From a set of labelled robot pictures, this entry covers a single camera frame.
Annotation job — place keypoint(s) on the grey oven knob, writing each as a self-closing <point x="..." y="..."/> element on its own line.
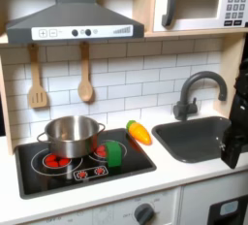
<point x="143" y="213"/>

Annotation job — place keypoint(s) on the dark grey tap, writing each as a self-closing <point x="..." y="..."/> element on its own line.
<point x="189" y="93"/>

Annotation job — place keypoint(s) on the dark grey sink basin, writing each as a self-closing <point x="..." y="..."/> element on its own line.
<point x="190" y="141"/>

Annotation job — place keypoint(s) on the wooden spoon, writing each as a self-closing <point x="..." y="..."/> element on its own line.
<point x="85" y="88"/>

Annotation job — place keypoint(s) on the wooden slotted spatula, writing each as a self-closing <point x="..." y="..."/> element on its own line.
<point x="36" y="93"/>

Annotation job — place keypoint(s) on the grey extractor hood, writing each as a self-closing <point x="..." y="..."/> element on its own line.
<point x="74" y="18"/>

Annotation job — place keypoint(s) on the green block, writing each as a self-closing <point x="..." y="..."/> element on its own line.
<point x="113" y="154"/>

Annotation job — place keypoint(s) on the black toy stove top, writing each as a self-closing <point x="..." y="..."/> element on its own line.
<point x="129" y="162"/>

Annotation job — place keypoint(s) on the white toy microwave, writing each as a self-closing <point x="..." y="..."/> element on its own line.
<point x="200" y="15"/>

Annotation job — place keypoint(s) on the orange toy carrot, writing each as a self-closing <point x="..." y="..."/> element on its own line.
<point x="140" y="133"/>

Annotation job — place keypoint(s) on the black cabinet door window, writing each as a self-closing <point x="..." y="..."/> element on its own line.
<point x="227" y="211"/>

